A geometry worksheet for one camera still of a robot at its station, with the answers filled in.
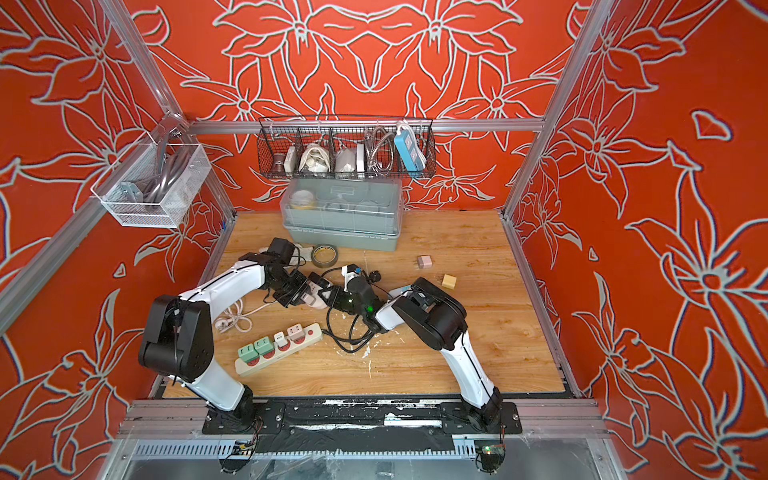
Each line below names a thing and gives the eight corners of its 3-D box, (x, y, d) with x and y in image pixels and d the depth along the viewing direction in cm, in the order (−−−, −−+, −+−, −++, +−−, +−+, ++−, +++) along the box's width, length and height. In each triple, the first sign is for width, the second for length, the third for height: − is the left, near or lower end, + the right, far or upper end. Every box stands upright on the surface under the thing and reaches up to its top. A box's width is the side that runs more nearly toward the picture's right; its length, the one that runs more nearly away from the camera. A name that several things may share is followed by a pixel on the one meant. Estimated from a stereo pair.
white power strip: (243, 377, 81) (235, 372, 77) (240, 365, 83) (233, 359, 79) (325, 338, 88) (322, 332, 84) (321, 328, 90) (318, 321, 86)
